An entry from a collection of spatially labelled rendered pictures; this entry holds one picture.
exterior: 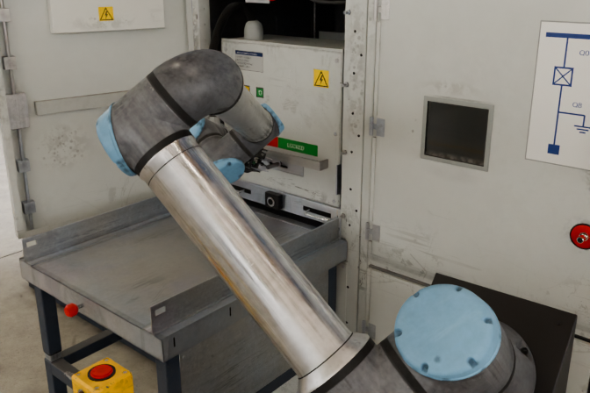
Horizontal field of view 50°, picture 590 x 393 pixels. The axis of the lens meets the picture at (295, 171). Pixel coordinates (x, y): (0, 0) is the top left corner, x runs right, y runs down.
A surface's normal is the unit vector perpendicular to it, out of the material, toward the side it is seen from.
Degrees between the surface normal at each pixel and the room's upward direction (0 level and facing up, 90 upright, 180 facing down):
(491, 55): 90
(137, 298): 0
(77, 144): 90
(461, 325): 42
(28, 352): 0
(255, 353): 90
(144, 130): 61
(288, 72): 90
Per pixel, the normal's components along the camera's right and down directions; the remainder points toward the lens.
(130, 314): 0.00, -0.95
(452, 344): -0.37, -0.54
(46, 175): 0.62, 0.24
